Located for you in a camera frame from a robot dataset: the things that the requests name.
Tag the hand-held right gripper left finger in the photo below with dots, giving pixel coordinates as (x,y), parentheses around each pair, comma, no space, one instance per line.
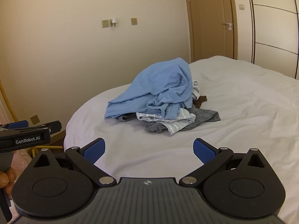
(94,150)

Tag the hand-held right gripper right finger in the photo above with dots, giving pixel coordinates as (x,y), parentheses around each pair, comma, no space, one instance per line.
(204,150)

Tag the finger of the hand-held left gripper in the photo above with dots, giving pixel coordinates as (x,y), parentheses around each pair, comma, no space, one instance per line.
(55,126)
(19,123)

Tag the blue printed t-shirt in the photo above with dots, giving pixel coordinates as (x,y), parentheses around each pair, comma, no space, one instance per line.
(158,81)

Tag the person's left hand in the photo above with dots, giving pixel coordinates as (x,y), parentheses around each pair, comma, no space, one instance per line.
(8,177)

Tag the grey garment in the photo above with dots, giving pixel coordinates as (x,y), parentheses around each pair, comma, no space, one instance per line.
(204,116)

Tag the white striped shirt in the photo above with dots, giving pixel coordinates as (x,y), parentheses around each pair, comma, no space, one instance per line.
(172,124)

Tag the dark brown garment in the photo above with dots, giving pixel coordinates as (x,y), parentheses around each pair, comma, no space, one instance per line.
(199,101)

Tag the white bed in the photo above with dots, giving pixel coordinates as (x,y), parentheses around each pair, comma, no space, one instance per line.
(245,121)

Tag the wooden door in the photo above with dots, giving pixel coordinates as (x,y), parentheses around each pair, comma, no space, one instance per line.
(210,28)

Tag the white wardrobe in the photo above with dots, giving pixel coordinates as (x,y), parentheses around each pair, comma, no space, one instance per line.
(273,28)

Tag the beige low wall socket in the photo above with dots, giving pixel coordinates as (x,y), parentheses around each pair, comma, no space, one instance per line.
(34,119)

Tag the beige wall switch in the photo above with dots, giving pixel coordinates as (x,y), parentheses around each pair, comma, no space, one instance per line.
(133,21)
(105,23)

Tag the white wall plug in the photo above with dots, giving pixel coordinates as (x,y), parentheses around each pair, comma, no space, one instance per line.
(113,22)

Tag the small switch beside door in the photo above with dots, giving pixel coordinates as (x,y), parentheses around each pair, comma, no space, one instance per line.
(241,6)

